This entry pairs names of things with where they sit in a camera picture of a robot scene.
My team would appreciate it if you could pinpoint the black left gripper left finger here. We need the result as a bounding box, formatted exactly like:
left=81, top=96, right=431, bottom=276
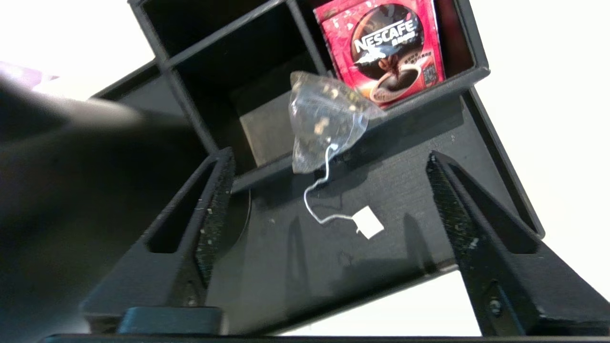
left=81, top=148, right=236, bottom=334

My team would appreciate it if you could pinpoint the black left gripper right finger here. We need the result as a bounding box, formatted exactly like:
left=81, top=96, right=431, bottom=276
left=426, top=151, right=610, bottom=336

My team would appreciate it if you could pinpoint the pyramid tea bag with string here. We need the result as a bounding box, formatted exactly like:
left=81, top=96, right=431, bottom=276
left=288, top=71, right=386, bottom=240

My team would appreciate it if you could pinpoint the black serving tray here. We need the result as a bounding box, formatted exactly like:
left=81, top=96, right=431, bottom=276
left=91, top=62, right=546, bottom=336

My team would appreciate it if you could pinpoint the black compartment organizer box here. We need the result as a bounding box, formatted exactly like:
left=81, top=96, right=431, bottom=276
left=128, top=0, right=491, bottom=193

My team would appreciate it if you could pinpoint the red coffee sachet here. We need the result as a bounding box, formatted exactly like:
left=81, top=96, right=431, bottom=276
left=314, top=0, right=446, bottom=106

